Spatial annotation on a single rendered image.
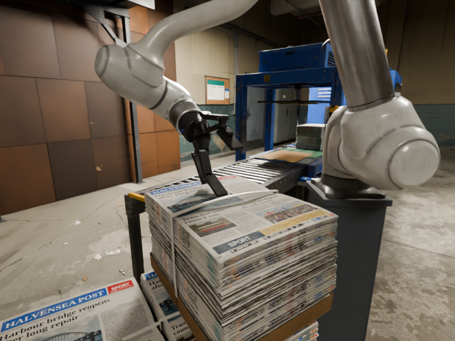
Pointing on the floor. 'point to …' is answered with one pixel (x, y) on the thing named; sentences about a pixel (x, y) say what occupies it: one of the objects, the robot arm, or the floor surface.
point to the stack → (113, 316)
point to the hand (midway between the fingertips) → (227, 170)
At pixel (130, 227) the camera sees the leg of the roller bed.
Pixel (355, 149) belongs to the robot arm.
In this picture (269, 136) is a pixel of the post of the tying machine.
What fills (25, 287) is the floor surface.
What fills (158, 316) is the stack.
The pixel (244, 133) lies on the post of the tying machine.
